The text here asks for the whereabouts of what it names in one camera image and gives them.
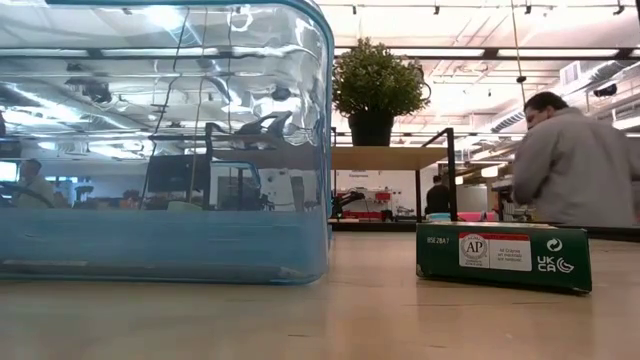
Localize wooden shelf riser black legs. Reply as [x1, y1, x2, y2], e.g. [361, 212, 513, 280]
[204, 122, 457, 224]

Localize pink object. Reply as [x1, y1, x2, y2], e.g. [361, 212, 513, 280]
[457, 211, 497, 223]

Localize person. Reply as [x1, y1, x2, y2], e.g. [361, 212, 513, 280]
[509, 91, 640, 229]
[12, 158, 56, 210]
[424, 174, 452, 216]

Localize black aluminium table frame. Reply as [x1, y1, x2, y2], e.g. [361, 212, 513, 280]
[329, 218, 640, 242]

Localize hanging yellowish cord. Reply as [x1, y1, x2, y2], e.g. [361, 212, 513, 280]
[509, 0, 527, 106]

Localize green potted plant black pot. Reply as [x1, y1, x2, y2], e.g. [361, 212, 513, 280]
[331, 37, 432, 147]

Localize black monitor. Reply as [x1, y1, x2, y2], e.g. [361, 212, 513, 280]
[146, 152, 210, 195]

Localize blue transparent plastic pencil case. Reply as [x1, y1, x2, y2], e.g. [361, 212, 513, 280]
[0, 0, 335, 286]

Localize green yellow crayon box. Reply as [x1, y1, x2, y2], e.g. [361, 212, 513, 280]
[415, 221, 593, 294]

